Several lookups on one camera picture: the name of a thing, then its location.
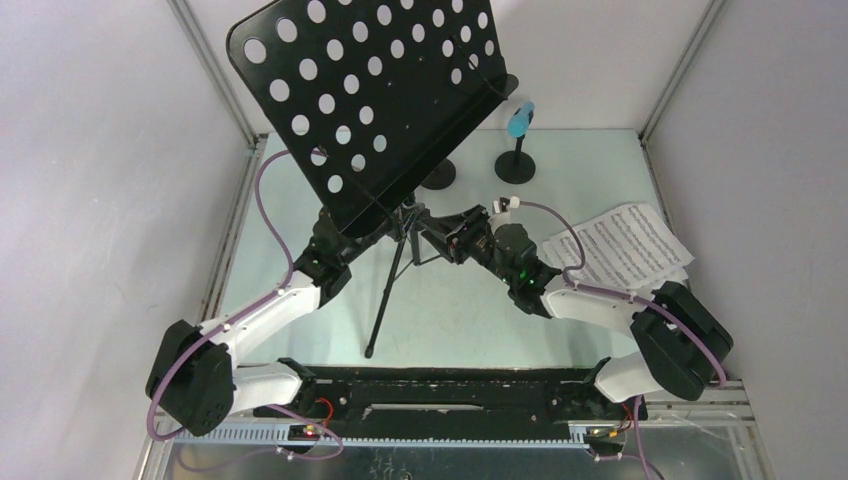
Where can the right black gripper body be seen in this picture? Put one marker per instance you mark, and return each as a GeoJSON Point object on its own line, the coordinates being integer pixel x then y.
{"type": "Point", "coordinates": [476, 243]}

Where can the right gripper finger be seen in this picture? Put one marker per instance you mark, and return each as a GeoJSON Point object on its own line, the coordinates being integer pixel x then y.
{"type": "Point", "coordinates": [461, 226]}
{"type": "Point", "coordinates": [444, 246]}

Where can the black music stand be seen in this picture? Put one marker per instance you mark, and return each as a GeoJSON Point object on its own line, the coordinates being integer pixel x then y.
{"type": "Point", "coordinates": [370, 96]}

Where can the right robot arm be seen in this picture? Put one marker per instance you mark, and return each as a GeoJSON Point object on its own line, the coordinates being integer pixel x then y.
{"type": "Point", "coordinates": [680, 344]}

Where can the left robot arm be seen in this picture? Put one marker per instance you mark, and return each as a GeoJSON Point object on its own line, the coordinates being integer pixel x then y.
{"type": "Point", "coordinates": [198, 377]}

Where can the right black microphone stand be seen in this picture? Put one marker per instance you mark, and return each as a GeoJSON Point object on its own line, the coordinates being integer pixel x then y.
{"type": "Point", "coordinates": [516, 166]}

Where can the blue toy microphone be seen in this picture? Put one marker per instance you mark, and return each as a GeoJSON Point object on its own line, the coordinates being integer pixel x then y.
{"type": "Point", "coordinates": [519, 123]}

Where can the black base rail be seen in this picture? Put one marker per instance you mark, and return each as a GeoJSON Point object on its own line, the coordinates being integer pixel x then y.
{"type": "Point", "coordinates": [496, 406]}

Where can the aluminium frame rail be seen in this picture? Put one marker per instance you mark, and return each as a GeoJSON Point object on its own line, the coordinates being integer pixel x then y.
{"type": "Point", "coordinates": [710, 438]}

